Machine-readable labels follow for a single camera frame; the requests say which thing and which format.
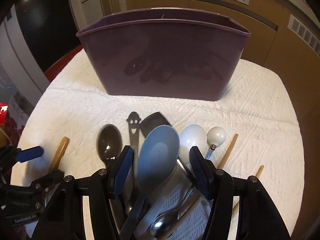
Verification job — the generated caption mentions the white ball-handled metal spoon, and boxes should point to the white ball-handled metal spoon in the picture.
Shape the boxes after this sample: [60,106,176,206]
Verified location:
[206,126,226,159]

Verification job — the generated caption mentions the dark brown spoon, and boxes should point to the dark brown spoon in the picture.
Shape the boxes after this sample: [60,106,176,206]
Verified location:
[96,124,122,167]

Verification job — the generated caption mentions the blue plastic serving spoon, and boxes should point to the blue plastic serving spoon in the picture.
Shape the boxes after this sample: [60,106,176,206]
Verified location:
[119,125,180,239]

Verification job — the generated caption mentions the dark spatula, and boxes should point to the dark spatula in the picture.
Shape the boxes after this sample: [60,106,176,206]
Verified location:
[140,112,171,138]

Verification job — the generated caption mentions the red snack bag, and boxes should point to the red snack bag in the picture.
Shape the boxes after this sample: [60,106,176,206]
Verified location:
[1,102,25,147]

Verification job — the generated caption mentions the white textured table cloth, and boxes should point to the white textured table cloth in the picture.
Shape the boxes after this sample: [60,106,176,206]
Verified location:
[11,51,304,232]

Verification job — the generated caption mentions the smiley face metal utensil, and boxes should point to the smiley face metal utensil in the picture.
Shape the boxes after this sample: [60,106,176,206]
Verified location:
[127,112,141,189]

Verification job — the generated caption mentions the wooden handled utensil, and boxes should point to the wooden handled utensil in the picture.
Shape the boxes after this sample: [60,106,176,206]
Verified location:
[49,137,69,173]

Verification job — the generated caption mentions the wooden chopstick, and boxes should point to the wooden chopstick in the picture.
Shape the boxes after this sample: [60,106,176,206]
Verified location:
[217,134,239,169]
[232,165,264,219]

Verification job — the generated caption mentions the purple plastic utensil bin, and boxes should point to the purple plastic utensil bin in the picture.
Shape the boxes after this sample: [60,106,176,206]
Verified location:
[77,8,251,101]

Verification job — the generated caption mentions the shiny steel spoon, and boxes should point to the shiny steel spoon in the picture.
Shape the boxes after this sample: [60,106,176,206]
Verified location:
[150,187,199,239]

